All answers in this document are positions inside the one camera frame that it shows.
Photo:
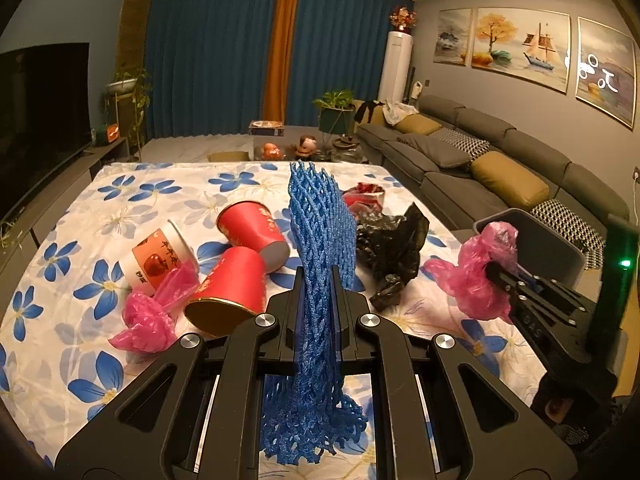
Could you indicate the patterned cushion far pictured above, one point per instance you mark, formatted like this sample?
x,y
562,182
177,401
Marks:
x,y
470,145

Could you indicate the mustard cushion far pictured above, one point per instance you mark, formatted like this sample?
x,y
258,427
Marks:
x,y
417,123

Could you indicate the red paper cup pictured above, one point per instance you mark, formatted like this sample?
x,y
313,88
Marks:
x,y
234,292
250,224

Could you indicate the pink plastic bag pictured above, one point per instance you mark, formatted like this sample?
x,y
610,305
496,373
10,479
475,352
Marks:
x,y
151,320
475,294

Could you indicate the mustard cushion middle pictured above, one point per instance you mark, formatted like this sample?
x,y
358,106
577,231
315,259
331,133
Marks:
x,y
513,183

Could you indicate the small landscape painting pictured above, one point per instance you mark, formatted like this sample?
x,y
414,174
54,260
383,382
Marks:
x,y
453,36

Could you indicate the patterned cushion near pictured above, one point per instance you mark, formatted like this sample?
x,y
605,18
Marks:
x,y
574,229

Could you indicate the green potted plant centre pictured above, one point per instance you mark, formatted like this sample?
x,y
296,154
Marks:
x,y
336,112

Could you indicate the grey cushion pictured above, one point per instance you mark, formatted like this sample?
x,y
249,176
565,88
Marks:
x,y
443,154

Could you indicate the grey sectional sofa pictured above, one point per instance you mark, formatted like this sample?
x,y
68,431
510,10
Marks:
x,y
466,165

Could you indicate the black plastic bag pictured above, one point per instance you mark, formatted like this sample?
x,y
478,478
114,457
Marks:
x,y
389,247

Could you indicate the mustard cushion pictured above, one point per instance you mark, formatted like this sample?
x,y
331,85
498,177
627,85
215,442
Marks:
x,y
417,123
513,183

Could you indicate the red gold flower decoration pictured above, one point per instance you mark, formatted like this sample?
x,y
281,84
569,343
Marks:
x,y
403,20

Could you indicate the dark grey trash bin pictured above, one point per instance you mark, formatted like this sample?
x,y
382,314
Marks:
x,y
541,250

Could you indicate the right seascape painting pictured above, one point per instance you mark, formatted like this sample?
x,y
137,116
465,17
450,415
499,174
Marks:
x,y
606,70

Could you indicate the red crumpled wrapper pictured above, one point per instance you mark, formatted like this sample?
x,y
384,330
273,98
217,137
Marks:
x,y
364,197

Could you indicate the red paper cup front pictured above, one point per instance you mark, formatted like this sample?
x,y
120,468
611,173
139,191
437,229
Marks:
x,y
234,292

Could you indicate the orange centre curtain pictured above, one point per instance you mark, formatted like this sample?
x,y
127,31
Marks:
x,y
279,60

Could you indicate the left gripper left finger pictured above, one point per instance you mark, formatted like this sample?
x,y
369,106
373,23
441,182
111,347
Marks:
x,y
195,412

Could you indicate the white orange paper cup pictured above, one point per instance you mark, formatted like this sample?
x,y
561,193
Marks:
x,y
147,264

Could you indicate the floral blue white tablecloth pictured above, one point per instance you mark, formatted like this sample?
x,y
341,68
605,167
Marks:
x,y
127,228

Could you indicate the white cloth on sofa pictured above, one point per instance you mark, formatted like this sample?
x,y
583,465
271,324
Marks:
x,y
395,112

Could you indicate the grey tv cabinet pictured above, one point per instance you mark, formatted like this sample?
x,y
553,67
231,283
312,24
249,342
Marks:
x,y
22,237

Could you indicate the black flat television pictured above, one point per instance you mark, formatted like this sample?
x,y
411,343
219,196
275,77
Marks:
x,y
45,118

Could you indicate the dark coffee table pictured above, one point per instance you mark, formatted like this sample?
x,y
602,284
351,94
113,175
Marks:
x,y
308,144

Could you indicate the blue curtains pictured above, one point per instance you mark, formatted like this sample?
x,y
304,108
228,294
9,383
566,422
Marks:
x,y
217,65

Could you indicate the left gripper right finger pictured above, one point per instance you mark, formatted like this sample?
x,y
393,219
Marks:
x,y
438,413

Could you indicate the white standing air conditioner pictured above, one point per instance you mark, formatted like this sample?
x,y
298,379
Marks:
x,y
395,67

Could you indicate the box on coffee table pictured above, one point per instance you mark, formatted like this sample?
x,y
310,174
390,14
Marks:
x,y
266,128

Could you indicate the trailing plant on stand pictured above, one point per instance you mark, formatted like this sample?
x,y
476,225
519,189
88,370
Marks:
x,y
126,101

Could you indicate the patterned cushion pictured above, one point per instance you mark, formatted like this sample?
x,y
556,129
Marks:
x,y
574,229
470,145

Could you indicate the blue foam fruit net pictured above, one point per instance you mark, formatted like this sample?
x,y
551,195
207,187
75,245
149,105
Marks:
x,y
308,414

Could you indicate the sailboat tree painting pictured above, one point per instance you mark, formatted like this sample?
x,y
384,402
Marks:
x,y
532,45

